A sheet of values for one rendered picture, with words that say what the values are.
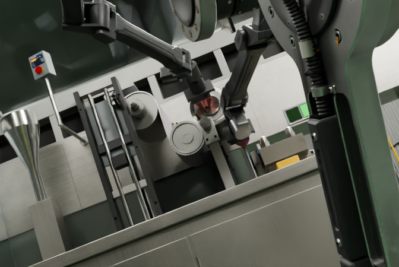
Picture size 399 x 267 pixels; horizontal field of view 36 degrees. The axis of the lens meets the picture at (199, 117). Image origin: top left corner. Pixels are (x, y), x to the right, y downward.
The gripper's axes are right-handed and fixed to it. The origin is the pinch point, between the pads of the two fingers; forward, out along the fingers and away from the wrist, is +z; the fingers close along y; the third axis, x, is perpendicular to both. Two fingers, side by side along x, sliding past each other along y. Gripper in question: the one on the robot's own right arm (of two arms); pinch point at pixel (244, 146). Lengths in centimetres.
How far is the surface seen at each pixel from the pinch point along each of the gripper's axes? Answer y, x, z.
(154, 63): -22, 63, 1
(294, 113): 24.3, 24.8, 20.4
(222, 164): -9.3, -7.3, -3.6
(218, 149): -8.9, -2.7, -6.1
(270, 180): 3.0, -32.1, -18.3
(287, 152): 12.7, -10.5, -1.1
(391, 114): 139, 207, 269
